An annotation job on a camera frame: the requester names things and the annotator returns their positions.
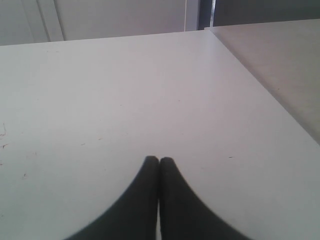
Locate white cabinet doors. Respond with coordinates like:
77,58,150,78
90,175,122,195
0,0,200,46

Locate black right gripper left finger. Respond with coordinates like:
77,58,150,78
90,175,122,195
68,156,160,240

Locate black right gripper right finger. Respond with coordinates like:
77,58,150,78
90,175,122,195
158,157,248,240

